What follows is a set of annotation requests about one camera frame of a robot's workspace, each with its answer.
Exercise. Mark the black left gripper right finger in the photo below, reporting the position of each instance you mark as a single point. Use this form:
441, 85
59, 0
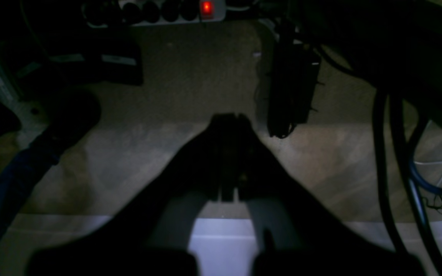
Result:
297, 235

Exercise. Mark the person leg blue jeans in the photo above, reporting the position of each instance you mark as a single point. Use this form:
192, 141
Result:
18, 180

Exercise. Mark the black power adapter brick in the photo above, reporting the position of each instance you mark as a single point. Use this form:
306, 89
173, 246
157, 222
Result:
293, 78

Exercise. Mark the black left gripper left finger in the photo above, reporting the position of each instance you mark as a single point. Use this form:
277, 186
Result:
151, 234

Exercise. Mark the black shoe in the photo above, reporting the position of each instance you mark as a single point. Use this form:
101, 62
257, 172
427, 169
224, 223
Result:
78, 115

